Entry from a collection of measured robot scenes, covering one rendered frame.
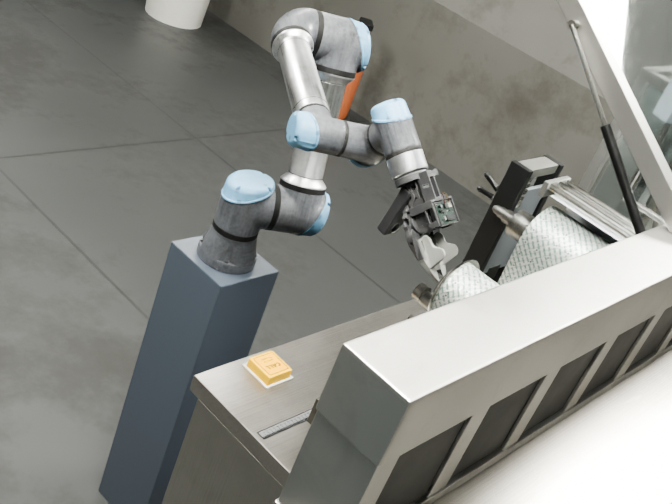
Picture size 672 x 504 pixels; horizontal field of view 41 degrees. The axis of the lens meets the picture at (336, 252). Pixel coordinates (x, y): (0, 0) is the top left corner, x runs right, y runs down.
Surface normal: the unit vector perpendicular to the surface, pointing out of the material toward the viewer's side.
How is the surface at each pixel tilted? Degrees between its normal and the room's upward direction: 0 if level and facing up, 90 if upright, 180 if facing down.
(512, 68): 90
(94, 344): 0
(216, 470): 90
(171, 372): 90
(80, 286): 0
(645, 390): 0
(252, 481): 90
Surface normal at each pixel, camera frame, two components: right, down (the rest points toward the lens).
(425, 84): -0.65, 0.17
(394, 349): 0.33, -0.82
